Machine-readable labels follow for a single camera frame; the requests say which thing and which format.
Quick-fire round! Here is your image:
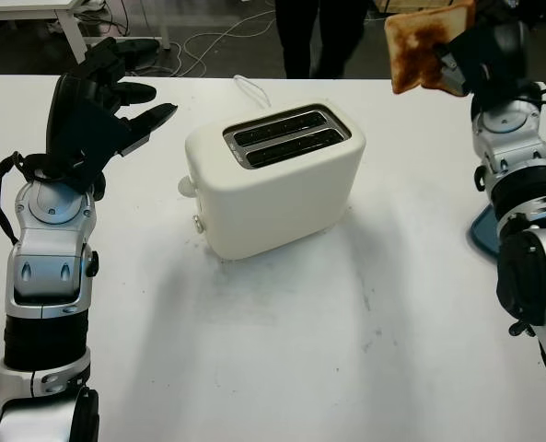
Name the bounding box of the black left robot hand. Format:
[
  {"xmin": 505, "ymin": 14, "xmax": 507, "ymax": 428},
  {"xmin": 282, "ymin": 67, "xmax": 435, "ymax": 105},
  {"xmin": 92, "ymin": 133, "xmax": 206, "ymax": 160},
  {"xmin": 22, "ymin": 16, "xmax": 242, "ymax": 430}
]
[{"xmin": 45, "ymin": 37, "xmax": 180, "ymax": 157}]

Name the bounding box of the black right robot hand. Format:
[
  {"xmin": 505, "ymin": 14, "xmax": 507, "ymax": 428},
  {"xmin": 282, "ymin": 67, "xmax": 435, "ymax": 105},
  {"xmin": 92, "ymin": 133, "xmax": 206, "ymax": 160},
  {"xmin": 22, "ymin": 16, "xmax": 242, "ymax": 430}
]
[{"xmin": 436, "ymin": 17, "xmax": 530, "ymax": 100}]

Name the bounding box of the browned toast slice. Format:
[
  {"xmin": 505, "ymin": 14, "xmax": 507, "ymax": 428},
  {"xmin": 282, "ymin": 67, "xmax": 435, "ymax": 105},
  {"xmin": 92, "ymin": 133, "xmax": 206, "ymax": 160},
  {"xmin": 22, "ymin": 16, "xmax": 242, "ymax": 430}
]
[{"xmin": 384, "ymin": 0, "xmax": 479, "ymax": 96}]

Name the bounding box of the person in black trousers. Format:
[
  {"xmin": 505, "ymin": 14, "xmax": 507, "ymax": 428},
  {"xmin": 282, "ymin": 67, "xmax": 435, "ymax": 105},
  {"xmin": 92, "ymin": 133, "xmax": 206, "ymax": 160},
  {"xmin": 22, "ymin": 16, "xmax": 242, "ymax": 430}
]
[{"xmin": 274, "ymin": 0, "xmax": 370, "ymax": 79}]

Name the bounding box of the white two-slot toaster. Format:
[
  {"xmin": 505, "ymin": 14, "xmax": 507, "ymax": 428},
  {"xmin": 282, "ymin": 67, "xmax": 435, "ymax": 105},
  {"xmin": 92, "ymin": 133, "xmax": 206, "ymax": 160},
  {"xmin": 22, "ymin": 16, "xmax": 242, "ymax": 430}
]
[{"xmin": 176, "ymin": 97, "xmax": 367, "ymax": 262}]

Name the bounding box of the black bag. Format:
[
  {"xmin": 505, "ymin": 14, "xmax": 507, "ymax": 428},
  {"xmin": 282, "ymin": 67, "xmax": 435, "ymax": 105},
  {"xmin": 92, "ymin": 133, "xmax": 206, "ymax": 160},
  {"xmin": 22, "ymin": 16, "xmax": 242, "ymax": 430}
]
[{"xmin": 474, "ymin": 0, "xmax": 546, "ymax": 29}]

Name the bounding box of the white office desk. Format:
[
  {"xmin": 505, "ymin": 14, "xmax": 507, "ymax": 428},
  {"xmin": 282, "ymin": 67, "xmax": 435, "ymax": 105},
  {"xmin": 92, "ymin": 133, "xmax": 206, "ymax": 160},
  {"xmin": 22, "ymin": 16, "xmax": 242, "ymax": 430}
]
[{"xmin": 0, "ymin": 0, "xmax": 172, "ymax": 65}]

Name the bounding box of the blue plastic tray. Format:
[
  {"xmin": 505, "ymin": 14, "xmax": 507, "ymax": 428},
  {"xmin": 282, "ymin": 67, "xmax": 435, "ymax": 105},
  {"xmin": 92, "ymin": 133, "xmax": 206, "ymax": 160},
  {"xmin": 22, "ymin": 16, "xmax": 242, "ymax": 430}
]
[{"xmin": 466, "ymin": 202, "xmax": 504, "ymax": 264}]

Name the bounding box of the white toaster power cable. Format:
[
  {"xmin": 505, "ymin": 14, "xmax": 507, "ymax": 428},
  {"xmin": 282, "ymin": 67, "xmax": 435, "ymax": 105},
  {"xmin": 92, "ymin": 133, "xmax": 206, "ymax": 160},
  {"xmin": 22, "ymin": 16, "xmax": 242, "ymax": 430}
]
[{"xmin": 233, "ymin": 75, "xmax": 272, "ymax": 110}]

